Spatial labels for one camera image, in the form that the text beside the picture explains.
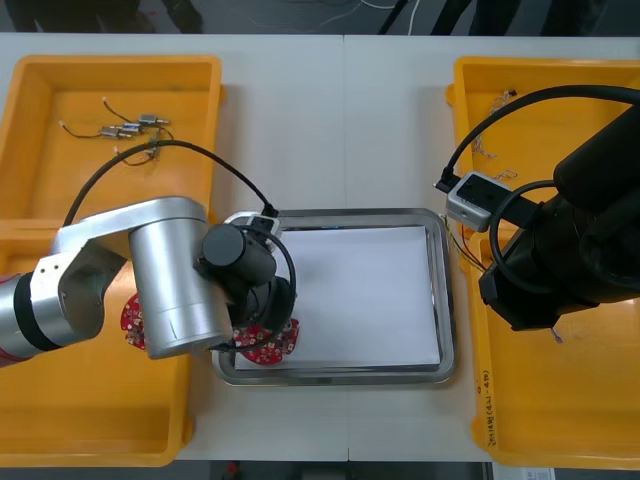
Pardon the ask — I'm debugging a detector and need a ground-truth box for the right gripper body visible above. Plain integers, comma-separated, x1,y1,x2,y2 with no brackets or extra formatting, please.
478,199,601,333

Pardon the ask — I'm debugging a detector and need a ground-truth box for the yellow-orange plastic bin with handwriting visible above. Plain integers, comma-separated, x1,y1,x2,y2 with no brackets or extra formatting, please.
458,227,640,471

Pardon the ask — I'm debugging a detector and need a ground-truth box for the steel tray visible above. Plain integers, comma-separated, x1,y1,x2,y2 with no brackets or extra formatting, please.
210,207,457,387

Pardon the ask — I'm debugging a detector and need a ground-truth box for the white sheet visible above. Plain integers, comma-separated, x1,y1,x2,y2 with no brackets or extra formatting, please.
233,225,442,372

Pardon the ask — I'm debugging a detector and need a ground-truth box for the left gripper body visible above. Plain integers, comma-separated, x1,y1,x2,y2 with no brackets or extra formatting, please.
227,277,297,342

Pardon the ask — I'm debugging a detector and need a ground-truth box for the white cable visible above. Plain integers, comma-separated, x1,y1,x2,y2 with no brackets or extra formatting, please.
359,0,422,36

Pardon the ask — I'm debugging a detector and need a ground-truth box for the round red circuit board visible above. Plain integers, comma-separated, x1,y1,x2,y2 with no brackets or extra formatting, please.
119,292,149,351
227,318,302,367

